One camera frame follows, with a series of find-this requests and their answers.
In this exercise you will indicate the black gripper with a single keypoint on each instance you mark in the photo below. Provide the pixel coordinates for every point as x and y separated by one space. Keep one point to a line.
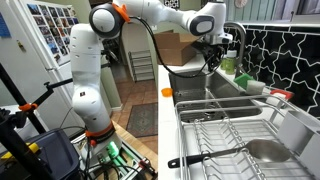
211 50

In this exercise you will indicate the steel gooseneck faucet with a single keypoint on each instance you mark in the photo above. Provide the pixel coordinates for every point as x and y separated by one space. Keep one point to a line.
240 40

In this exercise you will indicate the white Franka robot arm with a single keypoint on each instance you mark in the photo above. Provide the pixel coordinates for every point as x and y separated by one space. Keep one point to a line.
100 66

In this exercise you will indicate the orange plastic bowl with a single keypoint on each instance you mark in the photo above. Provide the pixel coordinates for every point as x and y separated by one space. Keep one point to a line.
167 92

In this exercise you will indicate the short green soap bottle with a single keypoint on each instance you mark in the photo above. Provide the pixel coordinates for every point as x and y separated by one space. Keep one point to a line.
223 62

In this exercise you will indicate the tall green soap bottle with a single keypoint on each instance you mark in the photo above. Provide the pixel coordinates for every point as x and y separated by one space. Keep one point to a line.
231 63

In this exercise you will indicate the green sponge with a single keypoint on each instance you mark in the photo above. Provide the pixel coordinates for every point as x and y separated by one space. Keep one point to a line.
242 80

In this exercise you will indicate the stainless steel sink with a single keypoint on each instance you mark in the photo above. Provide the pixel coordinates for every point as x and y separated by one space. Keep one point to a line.
206 96

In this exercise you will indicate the brown cardboard box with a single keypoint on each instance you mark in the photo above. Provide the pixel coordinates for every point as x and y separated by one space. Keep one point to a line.
173 48

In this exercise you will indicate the white scrub sponge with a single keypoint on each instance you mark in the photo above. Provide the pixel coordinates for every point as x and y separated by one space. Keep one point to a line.
256 87

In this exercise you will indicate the red and white scrubber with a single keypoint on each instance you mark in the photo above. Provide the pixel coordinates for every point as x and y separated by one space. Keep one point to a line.
280 96

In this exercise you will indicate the kitchen window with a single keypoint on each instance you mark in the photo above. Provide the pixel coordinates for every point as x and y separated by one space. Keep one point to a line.
283 10

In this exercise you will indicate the patterned grey floor rug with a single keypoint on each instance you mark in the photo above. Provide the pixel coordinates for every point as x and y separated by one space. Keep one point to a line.
142 120

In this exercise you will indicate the wooden robot platform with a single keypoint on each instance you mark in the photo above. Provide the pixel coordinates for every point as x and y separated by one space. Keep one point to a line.
136 143

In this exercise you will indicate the white cutlery holder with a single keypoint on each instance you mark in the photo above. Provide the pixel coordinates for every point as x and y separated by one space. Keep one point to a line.
301 136

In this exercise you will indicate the red and black clamp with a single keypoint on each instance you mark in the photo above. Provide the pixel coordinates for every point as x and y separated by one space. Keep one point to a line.
146 165

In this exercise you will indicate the green plastic device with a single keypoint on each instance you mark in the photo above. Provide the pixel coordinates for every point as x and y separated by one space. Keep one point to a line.
113 150

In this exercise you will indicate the photo collage sheet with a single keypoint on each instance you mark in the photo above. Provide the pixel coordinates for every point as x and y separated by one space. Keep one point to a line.
55 28

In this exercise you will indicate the white refrigerator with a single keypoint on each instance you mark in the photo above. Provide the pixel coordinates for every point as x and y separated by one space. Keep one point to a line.
30 60

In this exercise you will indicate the dark blue storage bin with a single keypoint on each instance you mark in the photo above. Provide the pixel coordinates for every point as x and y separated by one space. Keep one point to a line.
50 156

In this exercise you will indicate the black tripod stand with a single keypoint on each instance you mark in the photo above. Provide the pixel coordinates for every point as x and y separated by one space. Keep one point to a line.
23 126

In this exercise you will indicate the blue paper note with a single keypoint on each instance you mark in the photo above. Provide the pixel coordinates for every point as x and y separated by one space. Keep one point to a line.
4 25

